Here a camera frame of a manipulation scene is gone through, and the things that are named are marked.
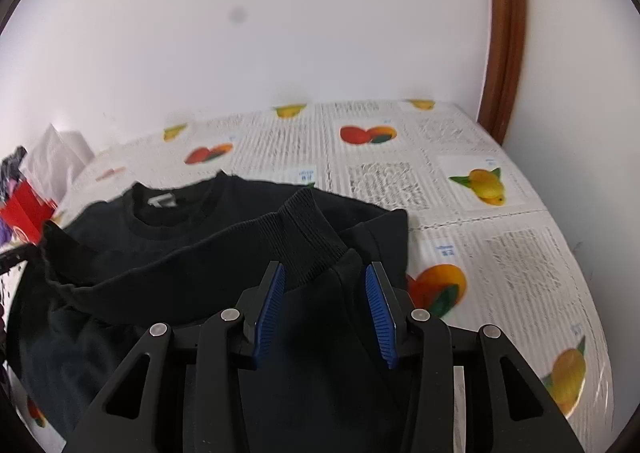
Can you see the brown wooden door frame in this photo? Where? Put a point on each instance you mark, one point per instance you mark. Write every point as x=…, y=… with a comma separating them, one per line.
x=507, y=33

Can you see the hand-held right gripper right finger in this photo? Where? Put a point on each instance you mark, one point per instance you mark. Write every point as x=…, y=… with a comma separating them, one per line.
x=381, y=318

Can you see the large red paper bag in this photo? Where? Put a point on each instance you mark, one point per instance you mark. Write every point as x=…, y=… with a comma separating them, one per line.
x=25, y=213

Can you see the fruit print table cover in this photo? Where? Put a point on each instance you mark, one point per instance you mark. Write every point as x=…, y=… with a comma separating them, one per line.
x=500, y=253

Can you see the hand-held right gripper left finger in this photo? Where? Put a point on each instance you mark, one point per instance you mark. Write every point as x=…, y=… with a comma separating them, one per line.
x=267, y=318

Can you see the white plastic bag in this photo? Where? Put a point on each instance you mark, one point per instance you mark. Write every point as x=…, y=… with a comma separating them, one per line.
x=55, y=158

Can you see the plaid cloth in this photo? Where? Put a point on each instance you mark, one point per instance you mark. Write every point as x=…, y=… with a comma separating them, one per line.
x=11, y=168

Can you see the black sweatshirt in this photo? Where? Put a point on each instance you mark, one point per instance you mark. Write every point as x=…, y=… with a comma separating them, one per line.
x=320, y=343

